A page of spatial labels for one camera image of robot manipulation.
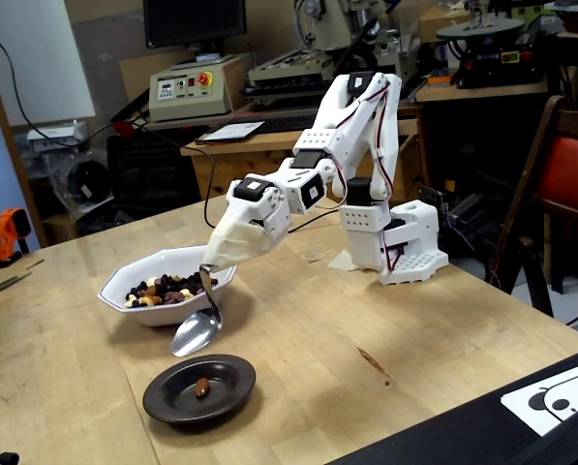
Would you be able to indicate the brown cardboard sheet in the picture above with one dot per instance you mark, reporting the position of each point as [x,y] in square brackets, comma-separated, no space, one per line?
[133,77]

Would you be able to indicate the green controller board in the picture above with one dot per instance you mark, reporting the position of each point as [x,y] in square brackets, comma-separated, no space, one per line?
[431,196]

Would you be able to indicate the slanted wooden post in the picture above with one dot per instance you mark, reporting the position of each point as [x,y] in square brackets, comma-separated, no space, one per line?
[11,145]

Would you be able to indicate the brown cardboard box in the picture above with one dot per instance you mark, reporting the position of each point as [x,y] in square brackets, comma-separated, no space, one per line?
[438,24]

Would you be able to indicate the white board panel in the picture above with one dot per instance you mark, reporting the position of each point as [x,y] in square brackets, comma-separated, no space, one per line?
[37,58]

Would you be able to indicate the wooden workbench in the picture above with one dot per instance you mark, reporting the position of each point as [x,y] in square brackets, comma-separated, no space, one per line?
[196,176]

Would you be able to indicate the white paper sheet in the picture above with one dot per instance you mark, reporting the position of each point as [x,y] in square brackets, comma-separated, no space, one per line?
[235,131]

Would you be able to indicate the orange black hand tool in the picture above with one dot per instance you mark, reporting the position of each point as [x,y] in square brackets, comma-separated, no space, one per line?
[8,227]

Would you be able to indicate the wooden chair red cushion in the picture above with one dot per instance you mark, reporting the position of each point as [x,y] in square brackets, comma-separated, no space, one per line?
[569,164]

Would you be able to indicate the beige control box red button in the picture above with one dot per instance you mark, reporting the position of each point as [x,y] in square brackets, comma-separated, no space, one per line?
[191,104]

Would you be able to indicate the white panda print paper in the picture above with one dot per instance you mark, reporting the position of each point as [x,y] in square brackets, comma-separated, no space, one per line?
[559,397]

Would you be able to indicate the clear bag black disc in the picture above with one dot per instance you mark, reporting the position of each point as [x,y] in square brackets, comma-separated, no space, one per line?
[87,181]

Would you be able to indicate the white octagonal bowl blue rim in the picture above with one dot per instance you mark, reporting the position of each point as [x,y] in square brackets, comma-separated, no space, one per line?
[148,315]

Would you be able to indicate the thin metal stick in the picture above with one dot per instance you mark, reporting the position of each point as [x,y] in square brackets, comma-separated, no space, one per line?
[34,264]

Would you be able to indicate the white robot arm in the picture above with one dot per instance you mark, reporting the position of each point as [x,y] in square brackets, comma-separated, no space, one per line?
[361,116]

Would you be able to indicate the dark brown plate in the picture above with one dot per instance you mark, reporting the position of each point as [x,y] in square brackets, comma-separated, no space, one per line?
[230,382]

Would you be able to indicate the beige milling machine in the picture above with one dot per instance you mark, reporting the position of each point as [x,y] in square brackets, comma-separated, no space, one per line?
[327,29]

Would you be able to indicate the small white flat box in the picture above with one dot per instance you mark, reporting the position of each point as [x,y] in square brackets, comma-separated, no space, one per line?
[56,133]

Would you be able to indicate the black rounded object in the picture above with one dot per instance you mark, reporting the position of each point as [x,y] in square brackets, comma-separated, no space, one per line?
[5,459]

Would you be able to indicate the bent metal spoon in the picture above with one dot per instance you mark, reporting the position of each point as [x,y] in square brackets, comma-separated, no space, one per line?
[194,334]

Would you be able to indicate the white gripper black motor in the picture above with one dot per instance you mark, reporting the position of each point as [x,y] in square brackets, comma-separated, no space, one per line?
[250,209]

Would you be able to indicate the black keyboard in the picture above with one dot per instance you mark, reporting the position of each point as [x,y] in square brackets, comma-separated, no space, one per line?
[288,123]

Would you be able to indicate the black lattice storage bin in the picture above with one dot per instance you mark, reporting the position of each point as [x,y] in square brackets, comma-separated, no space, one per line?
[143,169]

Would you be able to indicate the flat metal ruler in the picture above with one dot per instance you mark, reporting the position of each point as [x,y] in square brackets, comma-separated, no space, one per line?
[3,286]

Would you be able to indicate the nut and berry mix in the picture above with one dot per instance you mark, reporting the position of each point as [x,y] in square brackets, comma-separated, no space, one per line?
[167,290]

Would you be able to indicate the black machine green round table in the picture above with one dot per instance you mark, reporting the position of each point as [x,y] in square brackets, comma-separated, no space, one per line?
[492,63]

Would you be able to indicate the black computer monitor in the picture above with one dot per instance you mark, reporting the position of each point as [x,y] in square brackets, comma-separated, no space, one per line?
[196,21]

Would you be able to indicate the beige tape strip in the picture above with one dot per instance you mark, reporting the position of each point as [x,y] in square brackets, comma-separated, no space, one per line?
[339,264]

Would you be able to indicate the brown almond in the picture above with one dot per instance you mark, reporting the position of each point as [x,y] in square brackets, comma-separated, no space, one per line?
[202,386]

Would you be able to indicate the small red object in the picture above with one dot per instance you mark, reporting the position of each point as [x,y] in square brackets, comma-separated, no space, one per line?
[123,128]

